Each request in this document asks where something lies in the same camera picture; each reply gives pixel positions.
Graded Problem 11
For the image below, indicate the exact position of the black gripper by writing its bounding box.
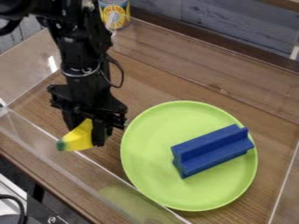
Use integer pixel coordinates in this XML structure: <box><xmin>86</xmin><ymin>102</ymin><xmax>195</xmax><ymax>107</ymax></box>
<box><xmin>47</xmin><ymin>68</ymin><xmax>127</xmax><ymax>147</ymax></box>

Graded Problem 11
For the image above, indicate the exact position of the yellow toy banana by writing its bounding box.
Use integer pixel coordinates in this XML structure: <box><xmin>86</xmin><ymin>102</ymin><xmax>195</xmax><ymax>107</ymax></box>
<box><xmin>56</xmin><ymin>119</ymin><xmax>94</xmax><ymax>151</ymax></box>

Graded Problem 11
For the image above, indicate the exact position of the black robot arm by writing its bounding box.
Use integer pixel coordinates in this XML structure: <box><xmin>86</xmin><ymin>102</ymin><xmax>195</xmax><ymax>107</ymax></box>
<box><xmin>0</xmin><ymin>0</ymin><xmax>127</xmax><ymax>147</ymax></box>

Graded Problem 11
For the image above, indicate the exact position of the blue plastic block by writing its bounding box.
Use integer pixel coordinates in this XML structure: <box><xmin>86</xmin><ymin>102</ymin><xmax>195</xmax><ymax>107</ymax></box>
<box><xmin>171</xmin><ymin>124</ymin><xmax>255</xmax><ymax>179</ymax></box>

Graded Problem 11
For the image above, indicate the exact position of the yellow blue can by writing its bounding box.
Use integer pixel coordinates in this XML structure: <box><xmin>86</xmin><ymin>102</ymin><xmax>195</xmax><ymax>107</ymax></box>
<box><xmin>98</xmin><ymin>0</ymin><xmax>131</xmax><ymax>30</ymax></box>

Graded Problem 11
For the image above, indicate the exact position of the clear acrylic enclosure wall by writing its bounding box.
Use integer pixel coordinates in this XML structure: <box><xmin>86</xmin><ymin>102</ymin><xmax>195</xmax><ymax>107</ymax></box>
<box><xmin>0</xmin><ymin>104</ymin><xmax>191</xmax><ymax>224</ymax></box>

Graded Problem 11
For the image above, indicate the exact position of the black cable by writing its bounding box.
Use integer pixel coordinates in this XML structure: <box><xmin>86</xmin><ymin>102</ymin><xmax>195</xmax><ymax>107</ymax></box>
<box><xmin>0</xmin><ymin>193</ymin><xmax>27</xmax><ymax>224</ymax></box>

